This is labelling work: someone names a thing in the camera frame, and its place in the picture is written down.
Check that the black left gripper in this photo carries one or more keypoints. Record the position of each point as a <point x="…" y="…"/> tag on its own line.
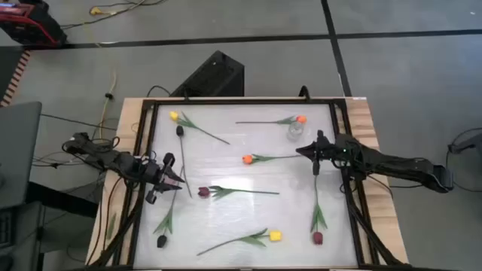
<point x="156" y="175"/>

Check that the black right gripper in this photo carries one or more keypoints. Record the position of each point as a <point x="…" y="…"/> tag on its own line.
<point x="324" y="152"/>

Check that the orange artificial tulip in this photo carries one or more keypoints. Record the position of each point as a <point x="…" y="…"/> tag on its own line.
<point x="301" y="119"/>
<point x="247" y="159"/>

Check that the black artificial tulip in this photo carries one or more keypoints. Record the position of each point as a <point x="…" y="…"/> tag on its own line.
<point x="162" y="241"/>
<point x="180" y="131"/>

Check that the yellow artificial tulip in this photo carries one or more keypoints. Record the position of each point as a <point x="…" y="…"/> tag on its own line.
<point x="173" y="116"/>
<point x="275" y="236"/>

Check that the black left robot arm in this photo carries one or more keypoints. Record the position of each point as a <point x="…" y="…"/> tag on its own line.
<point x="124" y="163"/>

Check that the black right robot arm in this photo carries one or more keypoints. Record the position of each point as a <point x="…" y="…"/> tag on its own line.
<point x="406" y="167"/>

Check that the clear cut-glass vase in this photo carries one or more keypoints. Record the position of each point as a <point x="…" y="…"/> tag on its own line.
<point x="294" y="132"/>

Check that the black computer tower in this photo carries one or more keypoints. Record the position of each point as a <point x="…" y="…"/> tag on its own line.
<point x="214" y="75"/>

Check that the grey desk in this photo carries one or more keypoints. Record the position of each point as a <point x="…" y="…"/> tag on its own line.
<point x="19" y="150"/>

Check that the dark grey floor stand leg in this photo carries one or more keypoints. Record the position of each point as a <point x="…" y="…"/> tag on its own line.
<point x="467" y="145"/>

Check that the dark keyboard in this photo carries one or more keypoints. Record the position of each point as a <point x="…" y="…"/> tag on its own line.
<point x="5" y="229"/>

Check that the black orange-striped floor ramp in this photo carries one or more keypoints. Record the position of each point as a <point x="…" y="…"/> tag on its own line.
<point x="9" y="67"/>

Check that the red and black equipment case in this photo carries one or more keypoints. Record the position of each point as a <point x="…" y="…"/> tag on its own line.
<point x="30" y="26"/>

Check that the black metal table frame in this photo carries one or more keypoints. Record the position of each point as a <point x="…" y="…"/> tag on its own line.
<point x="244" y="101"/>

